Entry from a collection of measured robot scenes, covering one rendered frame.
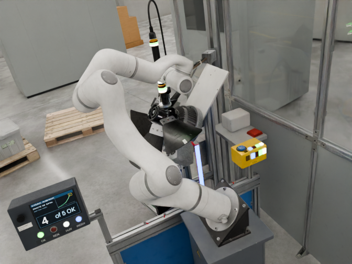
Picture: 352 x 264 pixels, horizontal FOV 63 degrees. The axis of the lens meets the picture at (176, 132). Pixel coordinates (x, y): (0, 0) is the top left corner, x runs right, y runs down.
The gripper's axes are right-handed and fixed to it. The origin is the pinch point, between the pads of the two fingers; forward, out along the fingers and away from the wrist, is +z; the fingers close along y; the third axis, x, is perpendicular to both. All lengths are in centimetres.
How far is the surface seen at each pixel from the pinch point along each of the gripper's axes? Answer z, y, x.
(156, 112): 4.5, -4.7, -25.5
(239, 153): -39, 21, -41
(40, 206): -40, -72, -26
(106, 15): 580, 98, -25
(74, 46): 562, 5, -72
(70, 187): -39, -59, -24
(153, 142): 3.0, -11.2, -43.0
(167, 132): -11.1, -5.5, -31.3
